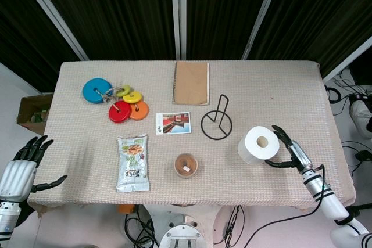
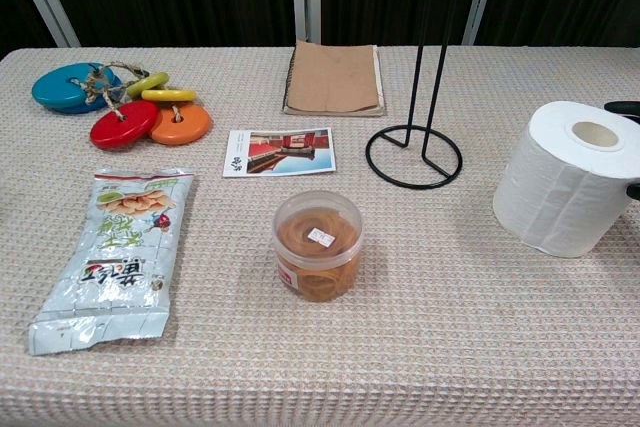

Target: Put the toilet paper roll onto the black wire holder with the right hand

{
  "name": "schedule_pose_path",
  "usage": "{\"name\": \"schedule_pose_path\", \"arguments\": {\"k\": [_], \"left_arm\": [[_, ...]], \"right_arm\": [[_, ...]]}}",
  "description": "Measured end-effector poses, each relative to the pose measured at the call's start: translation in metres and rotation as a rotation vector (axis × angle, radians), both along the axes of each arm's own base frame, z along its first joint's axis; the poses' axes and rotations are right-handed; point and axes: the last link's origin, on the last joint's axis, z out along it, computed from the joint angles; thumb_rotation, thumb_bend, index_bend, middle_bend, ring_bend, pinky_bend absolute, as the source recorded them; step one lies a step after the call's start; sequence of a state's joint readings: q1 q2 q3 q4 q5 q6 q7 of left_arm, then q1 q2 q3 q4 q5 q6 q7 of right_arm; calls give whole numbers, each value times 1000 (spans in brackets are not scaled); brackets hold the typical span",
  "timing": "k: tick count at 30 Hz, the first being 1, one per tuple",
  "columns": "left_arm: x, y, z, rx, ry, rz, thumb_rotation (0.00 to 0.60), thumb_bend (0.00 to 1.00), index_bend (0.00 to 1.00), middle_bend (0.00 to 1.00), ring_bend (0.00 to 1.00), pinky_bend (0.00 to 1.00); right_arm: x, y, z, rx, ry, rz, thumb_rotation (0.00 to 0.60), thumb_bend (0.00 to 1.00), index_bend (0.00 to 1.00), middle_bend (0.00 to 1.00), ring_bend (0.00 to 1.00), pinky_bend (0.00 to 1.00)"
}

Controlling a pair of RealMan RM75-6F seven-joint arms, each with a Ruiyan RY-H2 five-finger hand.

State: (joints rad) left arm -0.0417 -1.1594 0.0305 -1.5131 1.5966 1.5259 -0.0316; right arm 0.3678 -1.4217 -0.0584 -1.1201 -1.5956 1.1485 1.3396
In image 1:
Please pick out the cardboard box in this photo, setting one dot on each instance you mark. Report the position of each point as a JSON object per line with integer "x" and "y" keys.
{"x": 27, "y": 114}

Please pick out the white frame post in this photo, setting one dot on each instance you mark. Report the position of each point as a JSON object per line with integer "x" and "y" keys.
{"x": 346, "y": 60}
{"x": 261, "y": 15}
{"x": 55, "y": 17}
{"x": 178, "y": 12}

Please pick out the round white robot base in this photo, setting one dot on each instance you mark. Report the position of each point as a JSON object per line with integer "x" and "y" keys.
{"x": 180, "y": 236}

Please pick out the small yellow wooden disc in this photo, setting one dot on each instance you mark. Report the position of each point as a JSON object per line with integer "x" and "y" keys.
{"x": 132, "y": 98}

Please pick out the red wooden disc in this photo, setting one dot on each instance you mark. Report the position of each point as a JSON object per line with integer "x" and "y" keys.
{"x": 119, "y": 114}

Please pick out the small green wooden disc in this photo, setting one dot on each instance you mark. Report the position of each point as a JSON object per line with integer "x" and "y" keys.
{"x": 122, "y": 92}

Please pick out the white shoe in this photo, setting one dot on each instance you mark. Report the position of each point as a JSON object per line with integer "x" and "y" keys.
{"x": 359, "y": 114}

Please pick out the orange block under table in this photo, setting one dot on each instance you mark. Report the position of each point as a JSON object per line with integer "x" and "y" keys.
{"x": 126, "y": 208}

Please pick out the silver snack bag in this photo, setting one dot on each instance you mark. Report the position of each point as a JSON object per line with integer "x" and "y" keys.
{"x": 133, "y": 163}

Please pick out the clear jar of rubber bands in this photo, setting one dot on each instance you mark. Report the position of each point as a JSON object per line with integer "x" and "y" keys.
{"x": 186, "y": 166}

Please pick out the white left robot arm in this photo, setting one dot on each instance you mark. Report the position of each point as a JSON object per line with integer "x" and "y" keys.
{"x": 7, "y": 216}

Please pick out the dark green curtain panel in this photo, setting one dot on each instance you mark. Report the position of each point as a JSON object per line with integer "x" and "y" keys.
{"x": 221, "y": 10}
{"x": 23, "y": 33}
{"x": 116, "y": 10}
{"x": 319, "y": 12}

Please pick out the brown spiral notebook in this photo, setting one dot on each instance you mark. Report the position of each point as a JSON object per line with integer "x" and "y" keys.
{"x": 191, "y": 84}

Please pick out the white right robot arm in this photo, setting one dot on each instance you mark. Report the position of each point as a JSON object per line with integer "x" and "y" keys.
{"x": 331, "y": 204}

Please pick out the beige waffle tablecloth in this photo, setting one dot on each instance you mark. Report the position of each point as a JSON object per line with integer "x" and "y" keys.
{"x": 261, "y": 94}

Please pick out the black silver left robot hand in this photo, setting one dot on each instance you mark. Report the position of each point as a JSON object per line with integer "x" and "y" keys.
{"x": 16, "y": 174}

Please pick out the orange wooden disc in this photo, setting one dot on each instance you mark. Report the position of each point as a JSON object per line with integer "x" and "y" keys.
{"x": 139, "y": 112}

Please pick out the photo postcard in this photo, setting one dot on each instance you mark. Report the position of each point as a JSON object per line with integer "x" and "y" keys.
{"x": 173, "y": 123}

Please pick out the white toilet paper roll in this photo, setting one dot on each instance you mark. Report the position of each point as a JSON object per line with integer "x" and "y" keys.
{"x": 253, "y": 149}

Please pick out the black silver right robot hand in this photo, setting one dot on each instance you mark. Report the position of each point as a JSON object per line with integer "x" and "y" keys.
{"x": 300, "y": 155}

